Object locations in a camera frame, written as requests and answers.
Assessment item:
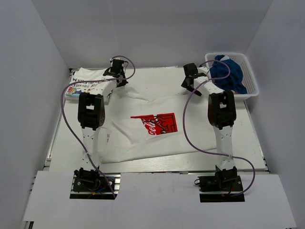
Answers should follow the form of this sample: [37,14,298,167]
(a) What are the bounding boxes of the navy blue t-shirt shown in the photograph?
[209,54,248,95]

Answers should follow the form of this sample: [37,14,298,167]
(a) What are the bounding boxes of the white Coca-Cola t-shirt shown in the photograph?
[100,87,216,163]

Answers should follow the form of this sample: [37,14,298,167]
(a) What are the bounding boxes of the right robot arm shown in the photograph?
[181,63,237,190]

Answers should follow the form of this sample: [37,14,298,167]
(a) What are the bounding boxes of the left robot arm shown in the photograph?
[77,55,131,171]

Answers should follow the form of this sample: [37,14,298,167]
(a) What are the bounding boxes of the folded white printed t-shirt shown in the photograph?
[65,68,116,103]

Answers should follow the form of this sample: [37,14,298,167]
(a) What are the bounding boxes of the white perforated plastic basket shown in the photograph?
[205,52,259,101]

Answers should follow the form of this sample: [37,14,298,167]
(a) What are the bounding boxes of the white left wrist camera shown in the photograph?
[110,55,129,64]

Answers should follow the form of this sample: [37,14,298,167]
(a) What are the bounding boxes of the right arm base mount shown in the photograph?
[194,176,245,203]

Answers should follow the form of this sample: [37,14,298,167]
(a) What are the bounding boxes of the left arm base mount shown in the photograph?
[70,168,120,200]

